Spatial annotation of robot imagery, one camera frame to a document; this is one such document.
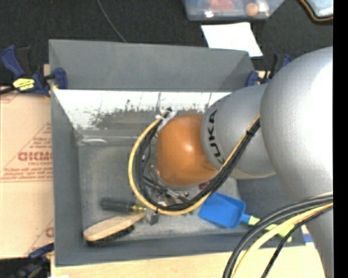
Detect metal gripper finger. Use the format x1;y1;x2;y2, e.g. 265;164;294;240
146;210;161;226

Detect pale wood brush black bristles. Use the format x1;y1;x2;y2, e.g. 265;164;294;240
83;212;148;247

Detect grey metal bin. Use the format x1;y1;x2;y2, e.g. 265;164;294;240
48;38;308;266

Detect brown cardboard board red print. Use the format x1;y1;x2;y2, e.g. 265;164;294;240
0;86;56;260

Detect black handled screwdriver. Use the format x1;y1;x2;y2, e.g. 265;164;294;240
99;196;148;214

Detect blue scoop with green handle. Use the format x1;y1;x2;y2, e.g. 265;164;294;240
197;192;292;239

